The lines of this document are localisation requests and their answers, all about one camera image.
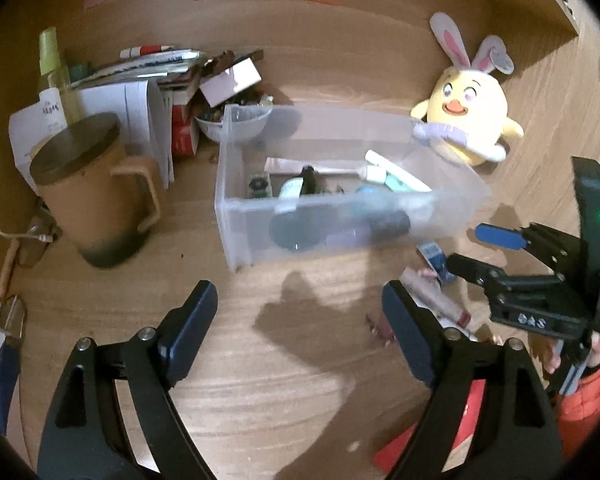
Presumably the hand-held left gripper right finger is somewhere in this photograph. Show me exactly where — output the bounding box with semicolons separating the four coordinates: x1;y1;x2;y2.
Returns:
381;280;565;480

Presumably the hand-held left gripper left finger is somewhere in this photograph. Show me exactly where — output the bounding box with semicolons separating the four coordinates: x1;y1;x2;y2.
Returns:
36;280;219;480

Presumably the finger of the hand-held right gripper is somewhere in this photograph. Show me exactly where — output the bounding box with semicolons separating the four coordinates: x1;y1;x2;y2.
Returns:
475;222;581;274
446;254;576;306

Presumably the light green tube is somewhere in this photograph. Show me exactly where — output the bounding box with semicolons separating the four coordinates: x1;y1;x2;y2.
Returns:
364;149;434;194

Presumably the clear plastic storage bin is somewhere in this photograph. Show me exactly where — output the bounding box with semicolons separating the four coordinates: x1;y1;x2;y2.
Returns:
215;102;492;274

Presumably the mint green bottle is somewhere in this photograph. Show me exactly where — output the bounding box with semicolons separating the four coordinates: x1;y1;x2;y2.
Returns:
275;180;306;214

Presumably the small dark bottle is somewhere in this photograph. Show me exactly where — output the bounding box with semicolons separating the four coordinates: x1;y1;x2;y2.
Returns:
297;165;324;196

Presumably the person's right forearm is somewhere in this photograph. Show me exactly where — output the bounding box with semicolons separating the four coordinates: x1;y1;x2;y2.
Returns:
555;342;600;461

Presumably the person's right hand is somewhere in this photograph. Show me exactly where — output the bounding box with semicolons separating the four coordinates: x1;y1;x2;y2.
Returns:
540;334;600;377

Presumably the small blue white box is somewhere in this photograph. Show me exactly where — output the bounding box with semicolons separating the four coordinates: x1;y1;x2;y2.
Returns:
416;241;457;284

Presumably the yellow chick plush toy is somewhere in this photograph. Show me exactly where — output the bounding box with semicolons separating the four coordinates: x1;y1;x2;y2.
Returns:
411;12;525;169

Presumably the dark round container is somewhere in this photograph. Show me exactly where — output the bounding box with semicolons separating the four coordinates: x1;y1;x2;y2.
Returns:
270;210;321;254

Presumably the brown mug with lid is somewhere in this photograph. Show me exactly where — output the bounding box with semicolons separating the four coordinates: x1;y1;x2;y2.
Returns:
30;112;164;269

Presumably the blue white carton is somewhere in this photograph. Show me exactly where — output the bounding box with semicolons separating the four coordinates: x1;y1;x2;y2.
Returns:
0;320;22;434

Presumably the red box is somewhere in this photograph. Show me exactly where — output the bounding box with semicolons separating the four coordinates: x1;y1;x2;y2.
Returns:
172;104;201;156

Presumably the white bowl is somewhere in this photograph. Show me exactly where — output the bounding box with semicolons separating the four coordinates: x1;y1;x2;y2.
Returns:
195;105;274;144

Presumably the small white open box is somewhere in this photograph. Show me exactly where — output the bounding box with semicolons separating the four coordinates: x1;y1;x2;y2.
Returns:
199;57;263;109

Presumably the stack of books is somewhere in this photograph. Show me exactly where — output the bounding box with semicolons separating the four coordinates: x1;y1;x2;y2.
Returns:
70;47;264;111

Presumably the red white marker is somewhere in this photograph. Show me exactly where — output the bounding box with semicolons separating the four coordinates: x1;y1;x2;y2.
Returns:
120;45;174;59

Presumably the yellow green spray bottle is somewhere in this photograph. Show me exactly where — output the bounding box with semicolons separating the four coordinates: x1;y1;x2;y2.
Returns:
37;27;82;126

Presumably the wooden handled tool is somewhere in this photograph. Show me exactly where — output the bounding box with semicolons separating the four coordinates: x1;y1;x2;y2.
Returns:
0;240;21;299

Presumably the white charging cable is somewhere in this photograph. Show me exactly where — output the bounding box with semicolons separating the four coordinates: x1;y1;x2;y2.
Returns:
0;210;57;244

